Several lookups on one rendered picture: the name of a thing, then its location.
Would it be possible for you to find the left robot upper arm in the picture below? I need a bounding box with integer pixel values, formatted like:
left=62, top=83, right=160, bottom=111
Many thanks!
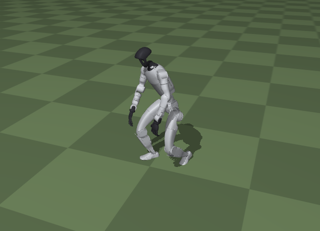
left=157, top=69, right=171, bottom=102

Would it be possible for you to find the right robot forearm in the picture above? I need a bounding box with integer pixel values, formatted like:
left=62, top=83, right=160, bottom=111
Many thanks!
left=130, top=86, right=142, bottom=110

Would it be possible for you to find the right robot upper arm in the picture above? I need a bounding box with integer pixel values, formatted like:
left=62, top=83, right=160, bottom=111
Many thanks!
left=136, top=66, right=147, bottom=93

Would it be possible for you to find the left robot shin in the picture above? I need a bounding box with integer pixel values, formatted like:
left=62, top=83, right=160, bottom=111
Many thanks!
left=167, top=145, right=189, bottom=158

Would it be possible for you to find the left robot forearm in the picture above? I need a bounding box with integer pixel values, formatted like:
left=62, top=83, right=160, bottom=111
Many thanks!
left=154, top=95, right=168, bottom=122

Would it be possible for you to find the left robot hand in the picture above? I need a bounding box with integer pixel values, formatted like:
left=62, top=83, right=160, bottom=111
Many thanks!
left=150, top=118, right=162, bottom=136

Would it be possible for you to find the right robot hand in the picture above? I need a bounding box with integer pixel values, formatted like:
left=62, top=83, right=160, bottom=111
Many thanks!
left=128, top=106, right=136, bottom=127

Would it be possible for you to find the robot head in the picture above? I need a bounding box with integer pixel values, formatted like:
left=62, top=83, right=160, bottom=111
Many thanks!
left=134, top=47, right=158, bottom=71

